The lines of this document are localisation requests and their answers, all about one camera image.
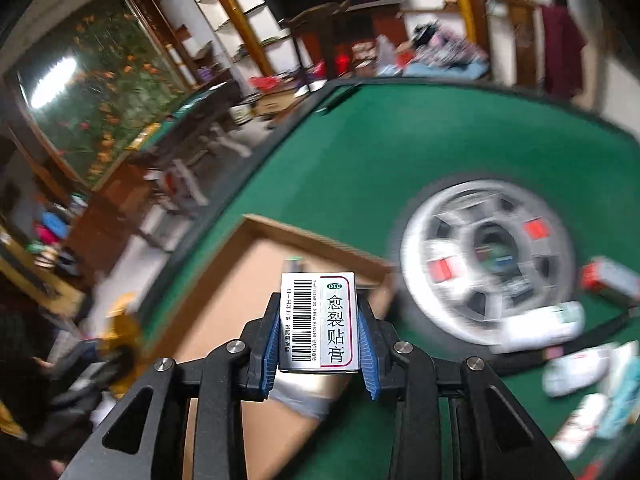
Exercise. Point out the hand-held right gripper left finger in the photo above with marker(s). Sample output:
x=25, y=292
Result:
x=270, y=340

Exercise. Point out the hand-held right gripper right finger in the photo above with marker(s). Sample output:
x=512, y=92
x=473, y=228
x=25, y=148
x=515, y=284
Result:
x=369, y=345

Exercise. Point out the white medicine box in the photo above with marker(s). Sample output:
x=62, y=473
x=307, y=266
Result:
x=320, y=320

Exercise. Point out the cardboard box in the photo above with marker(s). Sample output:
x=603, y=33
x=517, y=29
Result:
x=260, y=280

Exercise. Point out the round mahjong table centre panel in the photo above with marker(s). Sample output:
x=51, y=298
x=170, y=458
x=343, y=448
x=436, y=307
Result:
x=450, y=270

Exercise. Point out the white bottle with green label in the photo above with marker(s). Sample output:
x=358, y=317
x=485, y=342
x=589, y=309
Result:
x=545, y=327

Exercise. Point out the white and red packet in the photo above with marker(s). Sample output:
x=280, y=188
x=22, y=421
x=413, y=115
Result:
x=580, y=425

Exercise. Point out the small green mahjong table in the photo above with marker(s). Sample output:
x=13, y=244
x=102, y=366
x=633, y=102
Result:
x=185, y=110

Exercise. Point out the grey and red box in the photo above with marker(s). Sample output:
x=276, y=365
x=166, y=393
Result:
x=612, y=280

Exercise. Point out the red plastic bag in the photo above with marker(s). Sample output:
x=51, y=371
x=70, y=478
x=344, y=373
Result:
x=265, y=83

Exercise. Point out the teal packet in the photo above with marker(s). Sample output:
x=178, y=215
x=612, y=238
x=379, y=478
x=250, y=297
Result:
x=622, y=390

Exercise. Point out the pile of clothes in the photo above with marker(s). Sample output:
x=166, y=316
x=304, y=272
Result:
x=450, y=45

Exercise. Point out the carved dark wooden chair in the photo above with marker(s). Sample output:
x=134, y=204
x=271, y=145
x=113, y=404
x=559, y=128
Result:
x=345, y=35

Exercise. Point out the maroon cloth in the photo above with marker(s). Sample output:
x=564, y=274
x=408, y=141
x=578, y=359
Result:
x=562, y=50

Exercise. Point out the flower wall painting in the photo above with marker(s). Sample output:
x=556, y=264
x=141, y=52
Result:
x=95, y=95

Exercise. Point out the wooden wall shelf unit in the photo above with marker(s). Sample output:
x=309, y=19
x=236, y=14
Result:
x=220, y=25

